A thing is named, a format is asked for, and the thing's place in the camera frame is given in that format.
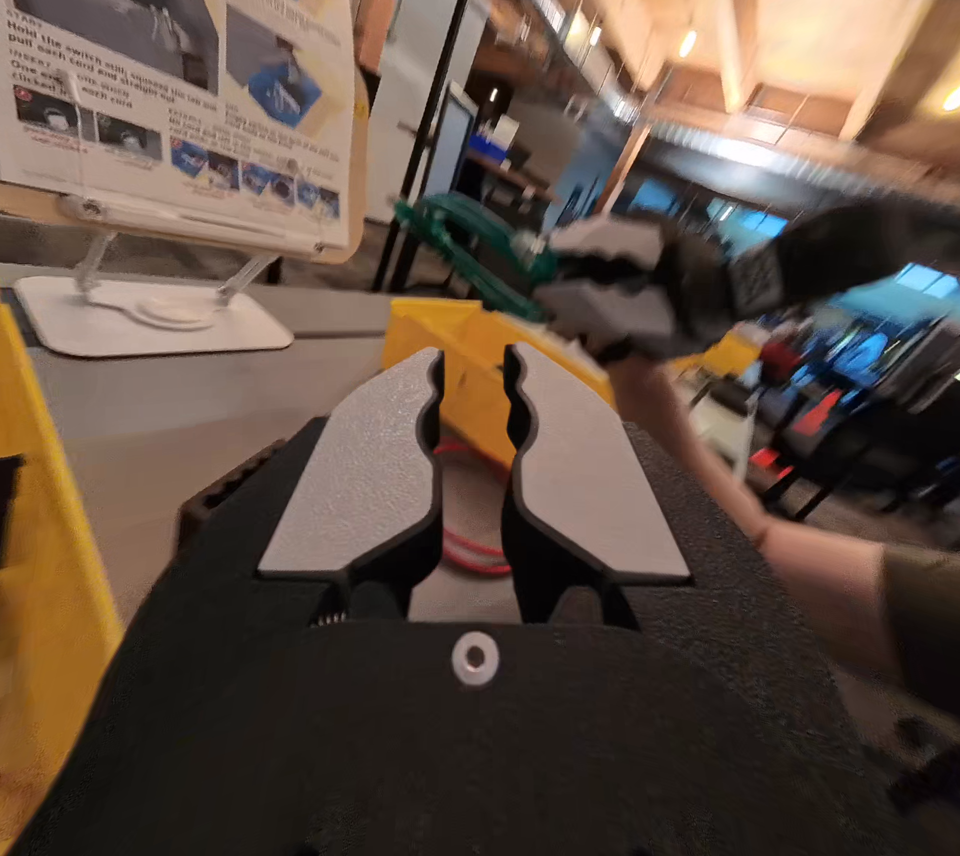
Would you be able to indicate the person's right forearm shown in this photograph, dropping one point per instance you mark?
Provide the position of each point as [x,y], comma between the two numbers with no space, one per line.
[795,556]

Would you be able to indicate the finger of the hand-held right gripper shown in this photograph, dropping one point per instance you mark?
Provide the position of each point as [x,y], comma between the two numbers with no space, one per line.
[615,317]
[615,245]

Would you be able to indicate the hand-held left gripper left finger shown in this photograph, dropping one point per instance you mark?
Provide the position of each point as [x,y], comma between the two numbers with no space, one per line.
[353,496]

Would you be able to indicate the printed instruction sheet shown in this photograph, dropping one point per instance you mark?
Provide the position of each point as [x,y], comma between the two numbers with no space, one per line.
[165,47]

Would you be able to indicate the white sign base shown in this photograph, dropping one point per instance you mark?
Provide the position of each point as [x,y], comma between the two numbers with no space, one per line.
[150,317]

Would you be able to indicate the yellow plastic bin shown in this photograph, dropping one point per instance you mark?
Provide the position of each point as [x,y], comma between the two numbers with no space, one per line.
[728,351]
[45,571]
[473,347]

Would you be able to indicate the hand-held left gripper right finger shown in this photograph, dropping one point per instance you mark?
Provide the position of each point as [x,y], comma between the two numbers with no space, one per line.
[600,496]

